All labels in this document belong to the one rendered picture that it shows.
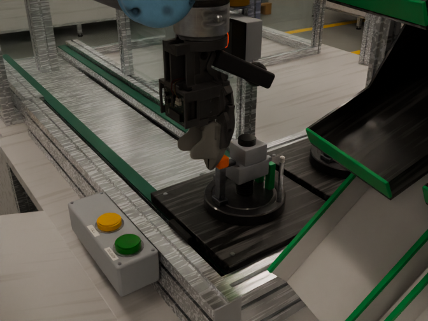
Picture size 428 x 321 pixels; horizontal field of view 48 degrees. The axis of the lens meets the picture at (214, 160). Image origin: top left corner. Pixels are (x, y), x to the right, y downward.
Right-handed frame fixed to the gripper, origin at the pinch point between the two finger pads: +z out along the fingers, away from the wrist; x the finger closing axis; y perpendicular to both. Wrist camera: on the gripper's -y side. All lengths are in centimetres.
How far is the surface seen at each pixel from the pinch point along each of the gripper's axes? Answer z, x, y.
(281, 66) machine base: 21, -78, -85
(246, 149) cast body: -1.2, 1.8, -5.1
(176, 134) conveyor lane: 15.3, -38.8, -15.8
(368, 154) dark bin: -12.8, 27.2, -0.8
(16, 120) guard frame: 20, -82, 12
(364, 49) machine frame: 15, -63, -113
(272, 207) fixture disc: 8.3, 6.3, -7.4
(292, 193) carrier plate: 10.2, 2.8, -15.2
